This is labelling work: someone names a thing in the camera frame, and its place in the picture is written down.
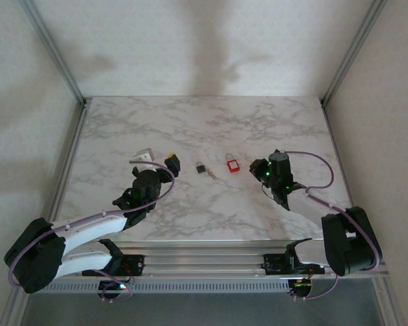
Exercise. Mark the red padlock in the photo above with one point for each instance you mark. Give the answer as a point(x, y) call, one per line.
point(233, 166)

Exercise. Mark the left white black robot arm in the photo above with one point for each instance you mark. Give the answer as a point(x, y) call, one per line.
point(95, 227)

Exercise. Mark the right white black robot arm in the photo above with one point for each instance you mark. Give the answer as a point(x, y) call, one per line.
point(347, 244)

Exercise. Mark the black controller board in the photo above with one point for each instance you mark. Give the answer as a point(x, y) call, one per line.
point(305, 289)
point(109, 288)

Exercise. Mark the aluminium table side rail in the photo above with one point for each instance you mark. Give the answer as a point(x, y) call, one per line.
point(73, 142)
point(337, 142)

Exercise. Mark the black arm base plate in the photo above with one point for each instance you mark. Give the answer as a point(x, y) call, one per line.
point(272, 265)
point(136, 263)

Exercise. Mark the aluminium mounting rail beam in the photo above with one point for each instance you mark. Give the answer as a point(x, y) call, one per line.
point(204, 261)

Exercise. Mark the aluminium frame post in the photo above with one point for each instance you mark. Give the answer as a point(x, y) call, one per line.
point(353, 51)
point(54, 51)

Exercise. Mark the aluminium frame leg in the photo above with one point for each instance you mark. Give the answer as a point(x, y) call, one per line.
point(15, 310)
point(389, 305)

